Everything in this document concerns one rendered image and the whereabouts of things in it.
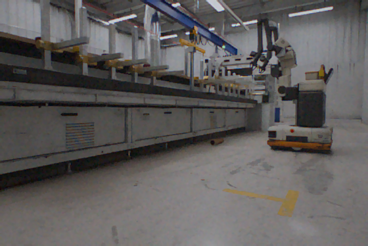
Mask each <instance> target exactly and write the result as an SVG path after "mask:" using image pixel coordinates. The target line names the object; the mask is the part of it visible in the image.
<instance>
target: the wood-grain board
mask: <svg viewBox="0 0 368 246"><path fill-rule="evenodd" d="M0 39H2V40H8V41H12V42H16V43H20V44H21V43H23V44H26V45H30V46H33V47H36V43H35V40H34V39H30V38H28V37H21V36H17V35H14V34H8V33H5V32H1V31H0ZM63 53H68V54H71V55H75V56H76V55H77V53H73V52H72V49H71V48H66V49H63ZM87 55H88V56H92V55H93V56H94V57H96V56H99V55H96V54H92V53H89V52H87ZM169 76H173V77H178V78H184V79H186V80H190V77H188V76H184V75H181V74H174V75H169Z"/></svg>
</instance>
